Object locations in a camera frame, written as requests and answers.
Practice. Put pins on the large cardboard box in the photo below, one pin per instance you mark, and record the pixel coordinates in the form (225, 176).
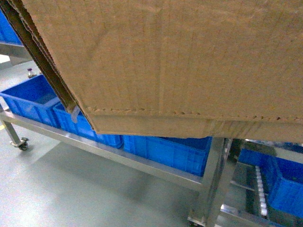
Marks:
(171, 68)

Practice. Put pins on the stainless steel shelf cart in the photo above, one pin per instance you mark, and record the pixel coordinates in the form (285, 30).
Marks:
(212, 188)

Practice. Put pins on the blue bin lower shelf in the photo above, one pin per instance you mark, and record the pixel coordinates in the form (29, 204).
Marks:
(34, 99)

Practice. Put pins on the blue bin shelf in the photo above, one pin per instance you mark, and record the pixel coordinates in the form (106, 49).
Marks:
(34, 99)
(7, 34)

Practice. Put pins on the blue bin upper shelf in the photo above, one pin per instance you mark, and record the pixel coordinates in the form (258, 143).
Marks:
(7, 34)

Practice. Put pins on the blue bin lower near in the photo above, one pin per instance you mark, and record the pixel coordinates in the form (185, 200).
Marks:
(83, 128)

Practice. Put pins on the blue bin on rollers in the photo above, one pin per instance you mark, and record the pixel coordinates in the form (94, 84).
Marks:
(283, 178)

